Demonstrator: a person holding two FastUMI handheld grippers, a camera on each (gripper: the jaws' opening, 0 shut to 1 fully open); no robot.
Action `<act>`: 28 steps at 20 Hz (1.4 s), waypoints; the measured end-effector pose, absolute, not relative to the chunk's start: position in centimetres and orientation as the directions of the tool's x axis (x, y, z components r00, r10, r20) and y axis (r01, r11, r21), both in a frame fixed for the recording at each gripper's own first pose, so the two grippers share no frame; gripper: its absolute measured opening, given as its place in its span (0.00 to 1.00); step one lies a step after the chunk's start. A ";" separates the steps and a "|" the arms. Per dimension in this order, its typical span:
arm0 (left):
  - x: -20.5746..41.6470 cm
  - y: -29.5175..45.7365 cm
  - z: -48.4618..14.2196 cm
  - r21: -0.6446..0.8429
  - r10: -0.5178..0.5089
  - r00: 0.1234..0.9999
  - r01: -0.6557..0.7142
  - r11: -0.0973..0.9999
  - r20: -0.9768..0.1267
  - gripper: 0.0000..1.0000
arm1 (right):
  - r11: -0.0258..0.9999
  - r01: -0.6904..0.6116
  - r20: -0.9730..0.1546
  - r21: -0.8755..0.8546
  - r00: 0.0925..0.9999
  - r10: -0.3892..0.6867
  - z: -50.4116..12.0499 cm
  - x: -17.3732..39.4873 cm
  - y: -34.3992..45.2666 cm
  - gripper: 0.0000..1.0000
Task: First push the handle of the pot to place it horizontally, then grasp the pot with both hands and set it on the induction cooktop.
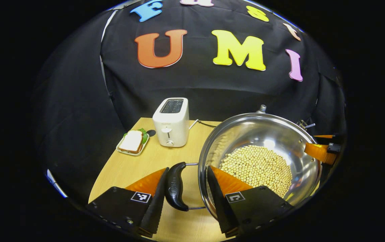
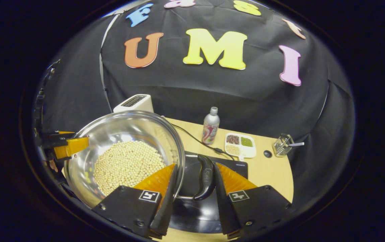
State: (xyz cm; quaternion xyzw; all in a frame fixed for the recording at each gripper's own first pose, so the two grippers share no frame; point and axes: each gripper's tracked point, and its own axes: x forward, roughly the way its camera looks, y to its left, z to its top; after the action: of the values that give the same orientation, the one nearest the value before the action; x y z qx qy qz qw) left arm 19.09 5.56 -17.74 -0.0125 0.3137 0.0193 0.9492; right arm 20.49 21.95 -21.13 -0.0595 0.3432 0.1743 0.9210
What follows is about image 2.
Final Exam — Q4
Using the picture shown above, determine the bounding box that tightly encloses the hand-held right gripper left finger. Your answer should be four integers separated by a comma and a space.
92, 164, 179, 240

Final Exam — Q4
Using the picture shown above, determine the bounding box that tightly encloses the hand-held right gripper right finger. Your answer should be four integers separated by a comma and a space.
213, 162, 292, 240

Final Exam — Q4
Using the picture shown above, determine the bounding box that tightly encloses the black induction cooktop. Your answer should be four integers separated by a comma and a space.
168, 151, 249, 234

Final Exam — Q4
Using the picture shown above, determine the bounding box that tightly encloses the pile of soybeans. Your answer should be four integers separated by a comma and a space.
93, 140, 166, 197

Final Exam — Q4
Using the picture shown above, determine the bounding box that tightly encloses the white divided dish with beans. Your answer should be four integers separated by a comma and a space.
224, 133, 257, 161

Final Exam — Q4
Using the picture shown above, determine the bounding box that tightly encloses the white toaster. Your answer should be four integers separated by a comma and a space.
113, 94, 154, 114

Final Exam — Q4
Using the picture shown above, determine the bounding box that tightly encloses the silver bottle with pink label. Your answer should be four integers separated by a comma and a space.
201, 107, 220, 146

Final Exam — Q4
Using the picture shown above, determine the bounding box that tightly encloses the black power cable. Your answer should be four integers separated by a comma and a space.
170, 123, 236, 161

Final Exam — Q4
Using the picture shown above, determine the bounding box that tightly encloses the metal wire basket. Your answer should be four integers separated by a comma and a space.
272, 133, 295, 158

